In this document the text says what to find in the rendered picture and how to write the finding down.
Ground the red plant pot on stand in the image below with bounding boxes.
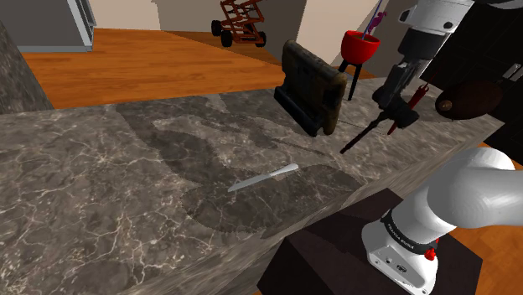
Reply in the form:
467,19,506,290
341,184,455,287
336,0,389,102

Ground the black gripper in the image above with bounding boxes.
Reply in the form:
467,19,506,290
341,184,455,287
372,35,446,128

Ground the red wheeled cart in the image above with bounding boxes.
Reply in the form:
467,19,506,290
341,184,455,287
210,0,268,49

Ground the red handled tool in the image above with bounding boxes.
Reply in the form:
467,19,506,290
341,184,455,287
386,82,431,137

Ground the grey shelf unit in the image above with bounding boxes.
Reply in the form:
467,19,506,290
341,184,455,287
0,0,97,54

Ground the silver table knife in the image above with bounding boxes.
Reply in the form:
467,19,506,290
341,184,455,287
226,163,300,193

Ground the dark brown oval object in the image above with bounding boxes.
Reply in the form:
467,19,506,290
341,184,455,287
434,79,505,122

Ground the thin black rod tool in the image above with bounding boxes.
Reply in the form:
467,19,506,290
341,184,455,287
339,111,388,155

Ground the dark robot stand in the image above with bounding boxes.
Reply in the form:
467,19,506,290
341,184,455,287
256,188,484,295

